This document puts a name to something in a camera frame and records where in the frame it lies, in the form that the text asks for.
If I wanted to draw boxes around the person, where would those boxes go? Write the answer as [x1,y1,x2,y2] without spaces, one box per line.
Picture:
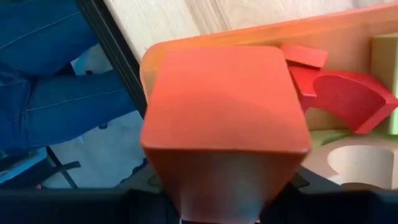
[0,0,138,156]

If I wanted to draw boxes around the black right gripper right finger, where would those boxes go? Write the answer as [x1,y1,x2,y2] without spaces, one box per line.
[259,173,398,224]

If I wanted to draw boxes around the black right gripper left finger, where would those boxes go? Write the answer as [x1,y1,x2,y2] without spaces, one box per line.
[0,173,182,224]

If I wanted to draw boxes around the black chair base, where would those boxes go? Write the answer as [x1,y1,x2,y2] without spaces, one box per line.
[0,145,82,190]

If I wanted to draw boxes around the orange translucent plastic bin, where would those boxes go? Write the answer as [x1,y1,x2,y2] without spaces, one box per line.
[139,2,398,195]

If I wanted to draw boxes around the light green wooden arch block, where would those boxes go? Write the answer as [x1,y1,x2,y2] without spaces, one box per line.
[309,32,398,147]

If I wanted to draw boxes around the orange wooden block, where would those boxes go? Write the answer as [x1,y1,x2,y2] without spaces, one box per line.
[139,44,312,224]

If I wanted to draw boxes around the red wooden arch block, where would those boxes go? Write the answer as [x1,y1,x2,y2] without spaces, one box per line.
[287,65,398,135]
[280,43,328,69]

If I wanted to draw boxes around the natural wooden arch block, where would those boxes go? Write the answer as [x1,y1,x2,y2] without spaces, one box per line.
[302,136,398,191]

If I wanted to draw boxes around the black aluminium table frame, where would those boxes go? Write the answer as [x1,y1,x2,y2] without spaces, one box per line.
[75,0,149,118]

